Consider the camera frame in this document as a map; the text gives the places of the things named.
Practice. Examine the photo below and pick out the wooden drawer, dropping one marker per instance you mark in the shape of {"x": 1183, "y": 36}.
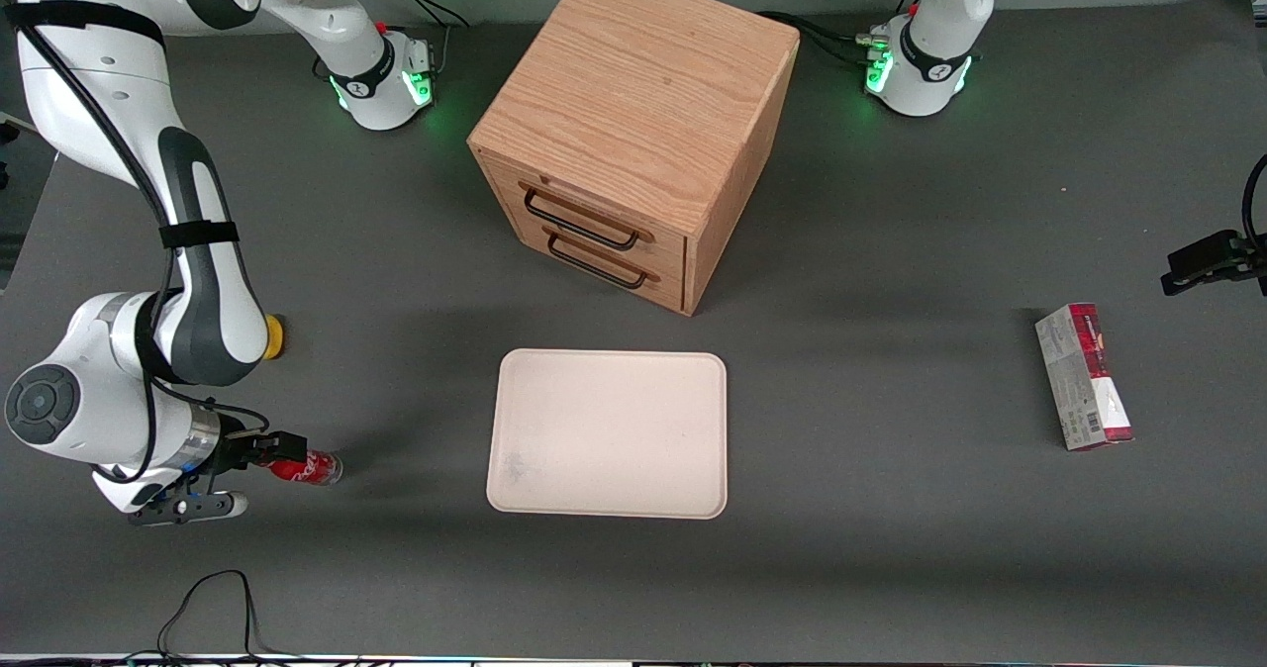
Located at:
{"x": 669, "y": 291}
{"x": 665, "y": 249}

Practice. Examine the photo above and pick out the red grey carton box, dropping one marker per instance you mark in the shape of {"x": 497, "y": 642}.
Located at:
{"x": 1084, "y": 380}

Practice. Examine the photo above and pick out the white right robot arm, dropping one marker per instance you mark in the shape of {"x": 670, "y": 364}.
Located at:
{"x": 99, "y": 53}

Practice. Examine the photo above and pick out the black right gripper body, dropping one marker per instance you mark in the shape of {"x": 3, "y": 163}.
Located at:
{"x": 236, "y": 449}

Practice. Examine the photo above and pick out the wooden drawer cabinet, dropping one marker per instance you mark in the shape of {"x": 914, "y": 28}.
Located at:
{"x": 633, "y": 83}

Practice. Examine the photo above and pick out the black clamp device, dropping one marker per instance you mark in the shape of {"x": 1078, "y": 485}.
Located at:
{"x": 1203, "y": 256}

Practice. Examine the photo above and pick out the beige plastic tray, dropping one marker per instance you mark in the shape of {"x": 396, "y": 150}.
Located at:
{"x": 614, "y": 429}

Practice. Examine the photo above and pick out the grey bar wrist camera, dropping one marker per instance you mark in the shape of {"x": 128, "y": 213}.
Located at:
{"x": 188, "y": 509}

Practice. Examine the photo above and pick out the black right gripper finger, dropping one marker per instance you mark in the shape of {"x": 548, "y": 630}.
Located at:
{"x": 290, "y": 444}
{"x": 247, "y": 462}

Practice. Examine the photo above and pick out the yellow round toy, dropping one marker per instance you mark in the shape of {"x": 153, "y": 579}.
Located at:
{"x": 276, "y": 338}

